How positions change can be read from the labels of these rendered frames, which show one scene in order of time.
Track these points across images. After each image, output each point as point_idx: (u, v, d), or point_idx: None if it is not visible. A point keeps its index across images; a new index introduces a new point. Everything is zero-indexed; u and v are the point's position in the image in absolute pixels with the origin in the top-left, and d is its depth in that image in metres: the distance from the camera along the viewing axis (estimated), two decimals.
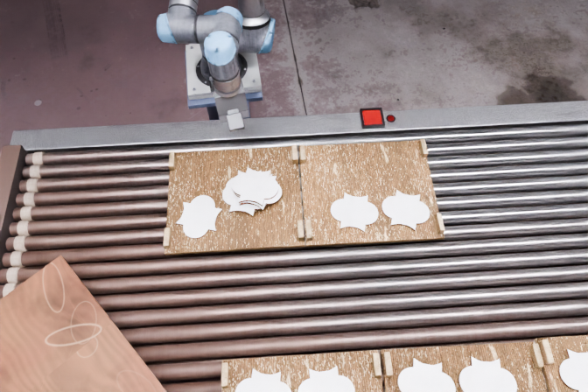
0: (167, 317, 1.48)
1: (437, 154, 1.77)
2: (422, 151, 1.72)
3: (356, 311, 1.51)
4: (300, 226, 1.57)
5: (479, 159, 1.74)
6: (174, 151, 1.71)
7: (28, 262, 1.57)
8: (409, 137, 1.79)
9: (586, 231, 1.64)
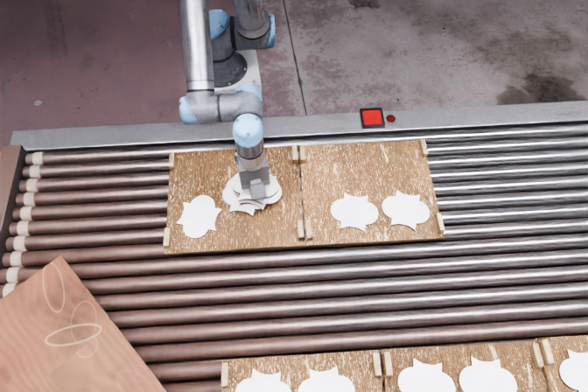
0: (167, 317, 1.48)
1: (437, 154, 1.77)
2: (422, 151, 1.72)
3: (356, 311, 1.51)
4: (300, 226, 1.57)
5: (479, 159, 1.74)
6: (174, 151, 1.71)
7: (28, 262, 1.57)
8: (409, 137, 1.79)
9: (586, 231, 1.64)
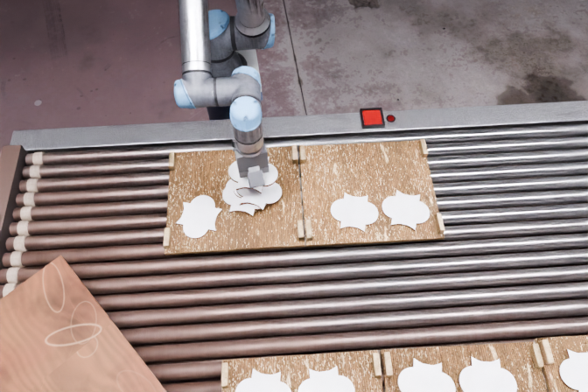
0: (167, 317, 1.48)
1: (437, 154, 1.77)
2: (422, 151, 1.72)
3: (356, 311, 1.51)
4: (300, 226, 1.57)
5: (479, 159, 1.74)
6: (174, 151, 1.71)
7: (28, 262, 1.57)
8: (409, 137, 1.79)
9: (586, 231, 1.64)
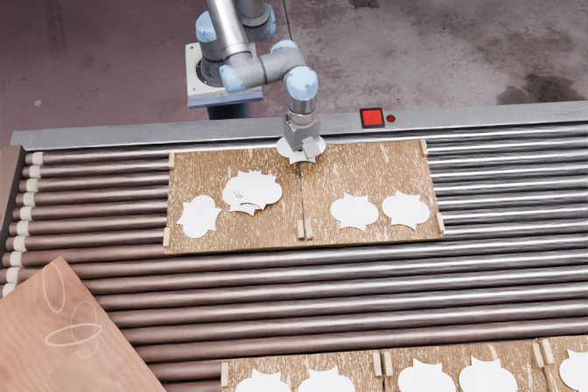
0: (167, 317, 1.48)
1: (437, 154, 1.77)
2: (422, 151, 1.72)
3: (356, 311, 1.51)
4: (300, 226, 1.57)
5: (479, 159, 1.74)
6: (174, 151, 1.71)
7: (28, 262, 1.57)
8: (409, 137, 1.79)
9: (586, 231, 1.64)
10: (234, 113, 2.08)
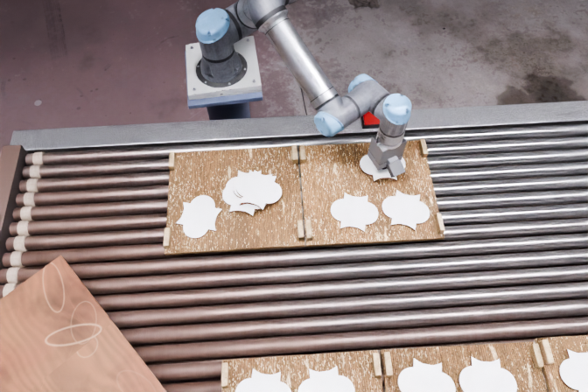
0: (167, 317, 1.48)
1: (437, 154, 1.77)
2: (422, 151, 1.72)
3: (356, 311, 1.51)
4: (300, 226, 1.57)
5: (479, 159, 1.74)
6: (174, 151, 1.71)
7: (28, 262, 1.57)
8: (409, 137, 1.79)
9: (586, 231, 1.64)
10: (234, 113, 2.08)
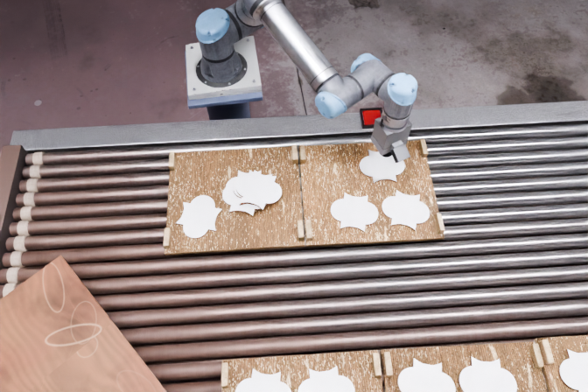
0: (167, 317, 1.48)
1: (437, 154, 1.77)
2: (422, 151, 1.72)
3: (356, 311, 1.51)
4: (300, 226, 1.57)
5: (479, 159, 1.74)
6: (174, 151, 1.71)
7: (28, 262, 1.57)
8: (409, 137, 1.79)
9: (586, 231, 1.64)
10: (234, 113, 2.08)
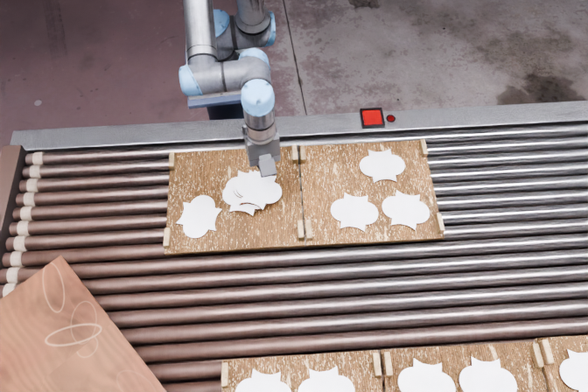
0: (167, 317, 1.48)
1: (437, 154, 1.77)
2: (422, 151, 1.72)
3: (356, 311, 1.51)
4: (300, 226, 1.57)
5: (479, 159, 1.74)
6: (174, 151, 1.71)
7: (28, 262, 1.57)
8: (409, 137, 1.79)
9: (586, 231, 1.64)
10: (234, 113, 2.08)
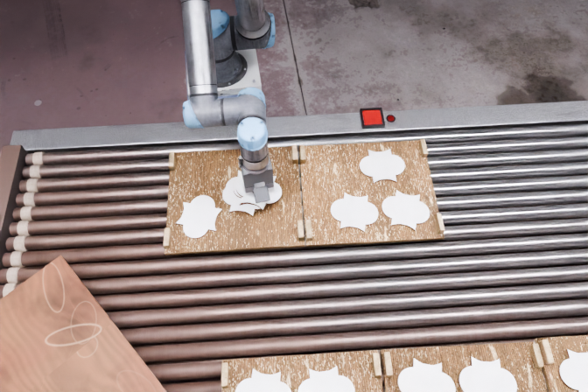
0: (167, 317, 1.48)
1: (437, 154, 1.77)
2: (422, 151, 1.72)
3: (356, 311, 1.51)
4: (300, 226, 1.57)
5: (479, 159, 1.74)
6: (174, 151, 1.71)
7: (28, 262, 1.57)
8: (409, 137, 1.79)
9: (586, 231, 1.64)
10: None
